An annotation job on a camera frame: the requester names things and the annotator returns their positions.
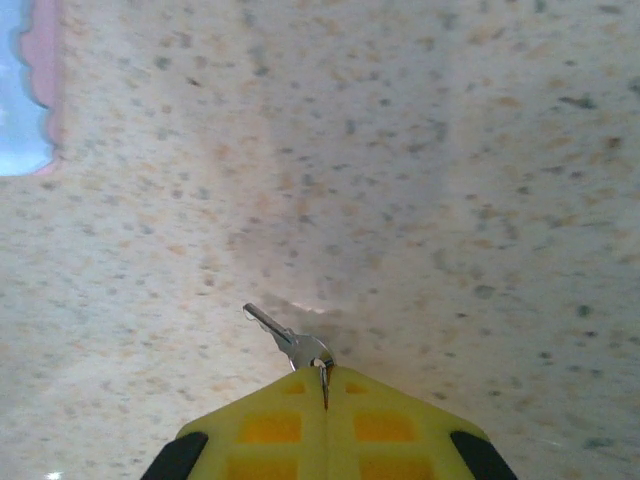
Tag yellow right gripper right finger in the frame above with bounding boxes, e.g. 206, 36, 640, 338
325, 366, 519, 480

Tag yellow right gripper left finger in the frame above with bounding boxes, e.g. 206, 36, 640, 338
142, 365, 329, 480

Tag silver metal key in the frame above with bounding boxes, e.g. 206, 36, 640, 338
242, 302, 334, 374

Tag cartoon print tin box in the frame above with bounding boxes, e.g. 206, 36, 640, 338
0, 0, 67, 178

